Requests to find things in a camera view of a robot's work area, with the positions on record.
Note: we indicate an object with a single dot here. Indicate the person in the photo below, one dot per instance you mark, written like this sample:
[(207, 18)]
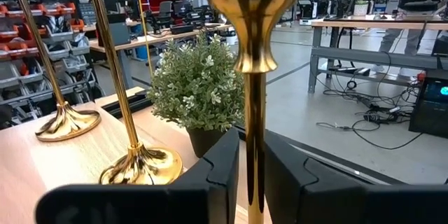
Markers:
[(390, 40)]

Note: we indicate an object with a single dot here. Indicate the grey metal workbench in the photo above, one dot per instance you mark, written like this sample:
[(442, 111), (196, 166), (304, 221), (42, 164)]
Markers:
[(367, 24)]

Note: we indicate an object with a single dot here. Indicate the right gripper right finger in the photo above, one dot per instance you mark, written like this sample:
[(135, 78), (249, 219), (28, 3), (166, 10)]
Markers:
[(315, 196)]

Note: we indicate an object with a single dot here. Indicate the artificial plant in black pot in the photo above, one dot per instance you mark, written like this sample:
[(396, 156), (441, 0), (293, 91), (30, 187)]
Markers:
[(196, 84)]

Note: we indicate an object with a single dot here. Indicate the storage rack with bins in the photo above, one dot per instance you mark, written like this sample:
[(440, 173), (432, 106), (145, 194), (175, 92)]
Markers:
[(21, 73)]

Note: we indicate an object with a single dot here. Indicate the tall gold candlestick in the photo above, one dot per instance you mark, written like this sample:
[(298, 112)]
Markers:
[(143, 166), (68, 122)]

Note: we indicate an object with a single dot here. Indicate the wooden workbench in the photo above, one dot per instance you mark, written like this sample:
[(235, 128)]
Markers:
[(147, 39)]

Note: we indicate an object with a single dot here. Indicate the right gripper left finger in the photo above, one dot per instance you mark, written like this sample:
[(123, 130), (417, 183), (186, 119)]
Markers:
[(210, 189)]

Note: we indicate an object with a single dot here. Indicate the wooden shelf black metal frame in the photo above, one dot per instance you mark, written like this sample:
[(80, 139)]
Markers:
[(52, 168)]

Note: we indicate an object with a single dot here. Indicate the short gold candlestick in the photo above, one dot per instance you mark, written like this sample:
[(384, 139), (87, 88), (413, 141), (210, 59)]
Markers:
[(255, 24)]

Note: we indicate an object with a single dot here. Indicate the black device with blue light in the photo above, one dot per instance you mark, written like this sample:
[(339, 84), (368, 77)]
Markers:
[(430, 112)]

